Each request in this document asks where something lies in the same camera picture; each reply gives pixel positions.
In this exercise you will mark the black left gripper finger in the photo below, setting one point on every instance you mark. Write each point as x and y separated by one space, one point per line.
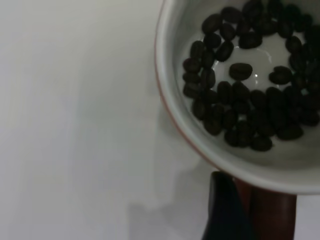
227 215

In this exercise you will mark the red ceramic mug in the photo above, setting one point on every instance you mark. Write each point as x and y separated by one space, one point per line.
175 125

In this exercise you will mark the coffee beans in mug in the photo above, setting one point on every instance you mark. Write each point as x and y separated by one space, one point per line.
225 92

